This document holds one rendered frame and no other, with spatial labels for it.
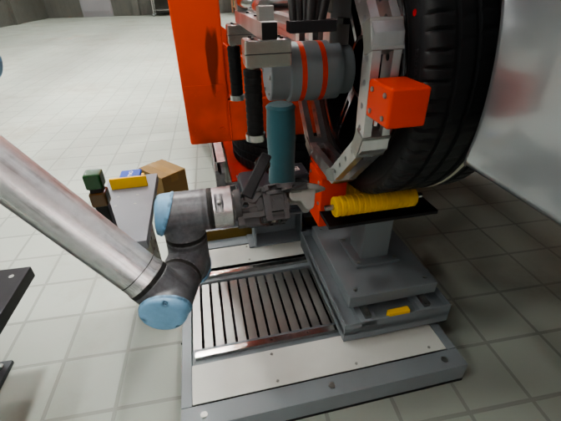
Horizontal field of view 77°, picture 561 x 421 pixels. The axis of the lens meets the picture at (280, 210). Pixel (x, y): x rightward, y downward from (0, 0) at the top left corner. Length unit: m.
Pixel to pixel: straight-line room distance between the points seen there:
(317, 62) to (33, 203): 0.64
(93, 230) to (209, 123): 0.81
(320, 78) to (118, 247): 0.58
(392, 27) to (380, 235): 0.70
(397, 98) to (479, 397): 0.95
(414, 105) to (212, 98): 0.86
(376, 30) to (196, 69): 0.79
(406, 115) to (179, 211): 0.47
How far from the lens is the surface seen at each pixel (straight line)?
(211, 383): 1.14
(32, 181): 0.70
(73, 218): 0.69
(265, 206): 0.76
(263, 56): 0.73
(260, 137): 0.77
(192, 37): 1.35
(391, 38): 0.73
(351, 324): 1.14
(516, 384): 1.39
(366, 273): 1.22
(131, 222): 1.14
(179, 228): 0.76
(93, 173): 0.97
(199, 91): 1.37
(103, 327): 1.49
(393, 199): 1.04
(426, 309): 1.24
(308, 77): 0.89
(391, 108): 0.66
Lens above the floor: 1.03
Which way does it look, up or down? 32 degrees down
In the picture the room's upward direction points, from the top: 1 degrees counter-clockwise
